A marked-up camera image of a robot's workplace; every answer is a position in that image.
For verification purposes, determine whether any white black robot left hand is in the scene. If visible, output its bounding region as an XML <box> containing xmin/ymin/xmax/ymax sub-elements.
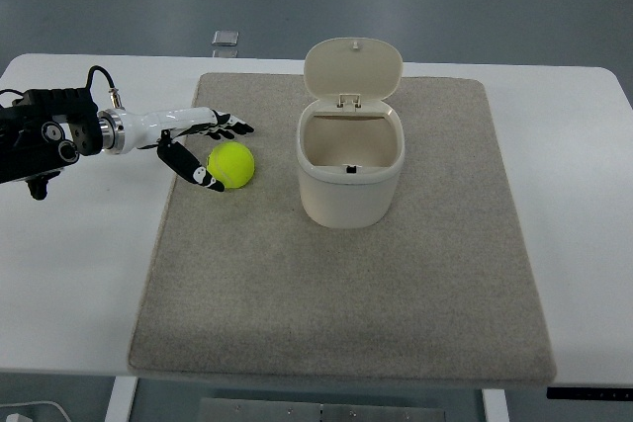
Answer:
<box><xmin>98</xmin><ymin>107</ymin><xmax>254</xmax><ymax>192</ymax></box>

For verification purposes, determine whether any yellow-green tennis ball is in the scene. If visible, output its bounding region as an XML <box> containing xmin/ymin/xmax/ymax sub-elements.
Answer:
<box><xmin>207</xmin><ymin>141</ymin><xmax>255</xmax><ymax>189</ymax></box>

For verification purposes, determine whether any small metal floor plate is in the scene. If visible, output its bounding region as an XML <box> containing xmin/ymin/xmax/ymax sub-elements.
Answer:
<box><xmin>212</xmin><ymin>48</ymin><xmax>238</xmax><ymax>58</ymax></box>

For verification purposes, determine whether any metal floor socket plate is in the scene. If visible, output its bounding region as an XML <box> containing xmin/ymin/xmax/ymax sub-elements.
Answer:
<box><xmin>212</xmin><ymin>30</ymin><xmax>239</xmax><ymax>47</ymax></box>

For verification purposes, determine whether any grey felt table mat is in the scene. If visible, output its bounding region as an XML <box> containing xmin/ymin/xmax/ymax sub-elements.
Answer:
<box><xmin>128</xmin><ymin>73</ymin><xmax>556</xmax><ymax>387</ymax></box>

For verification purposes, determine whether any beige lidded plastic bin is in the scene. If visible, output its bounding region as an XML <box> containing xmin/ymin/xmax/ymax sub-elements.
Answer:
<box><xmin>296</xmin><ymin>38</ymin><xmax>406</xmax><ymax>229</ymax></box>

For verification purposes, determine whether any white left table leg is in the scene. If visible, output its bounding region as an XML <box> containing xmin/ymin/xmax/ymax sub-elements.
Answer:
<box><xmin>104</xmin><ymin>377</ymin><xmax>138</xmax><ymax>422</ymax></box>

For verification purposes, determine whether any white table leg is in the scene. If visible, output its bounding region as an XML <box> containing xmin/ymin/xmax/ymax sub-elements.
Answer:
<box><xmin>104</xmin><ymin>377</ymin><xmax>138</xmax><ymax>422</ymax></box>
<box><xmin>482</xmin><ymin>389</ymin><xmax>510</xmax><ymax>422</ymax></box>

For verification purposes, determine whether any white right table leg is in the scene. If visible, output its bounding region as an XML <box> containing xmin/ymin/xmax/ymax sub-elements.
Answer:
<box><xmin>482</xmin><ymin>389</ymin><xmax>510</xmax><ymax>422</ymax></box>

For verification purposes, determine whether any black desk control panel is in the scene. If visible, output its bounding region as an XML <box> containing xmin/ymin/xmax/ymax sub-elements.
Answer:
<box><xmin>546</xmin><ymin>386</ymin><xmax>633</xmax><ymax>402</ymax></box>

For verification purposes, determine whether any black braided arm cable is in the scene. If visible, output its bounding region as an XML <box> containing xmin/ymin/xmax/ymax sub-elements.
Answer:
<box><xmin>85</xmin><ymin>64</ymin><xmax>125</xmax><ymax>111</ymax></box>

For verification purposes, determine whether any grey metal base plate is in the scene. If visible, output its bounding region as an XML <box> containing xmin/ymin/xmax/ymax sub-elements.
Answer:
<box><xmin>198</xmin><ymin>398</ymin><xmax>446</xmax><ymax>422</ymax></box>

